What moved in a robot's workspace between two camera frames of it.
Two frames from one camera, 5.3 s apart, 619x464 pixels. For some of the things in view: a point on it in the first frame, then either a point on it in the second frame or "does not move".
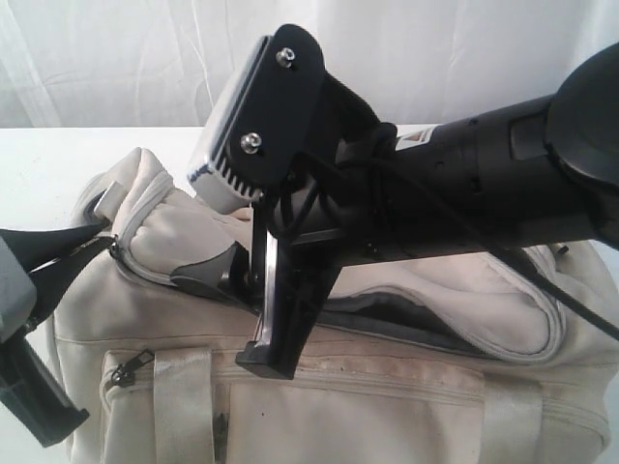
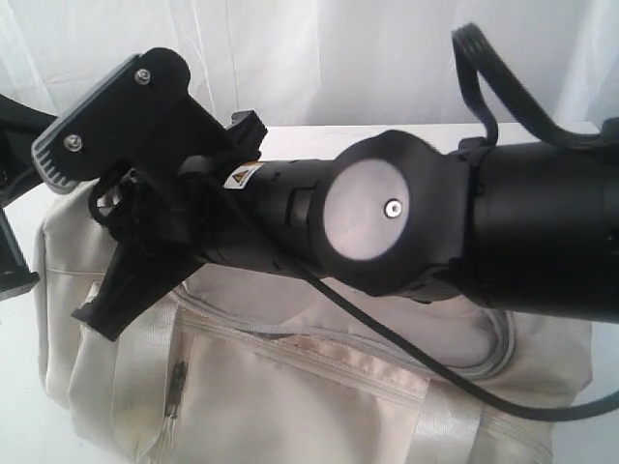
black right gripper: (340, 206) to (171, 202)
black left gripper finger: (34, 394) to (15, 273)
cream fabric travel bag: (492, 359) does not move
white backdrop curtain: (174, 64) does not move
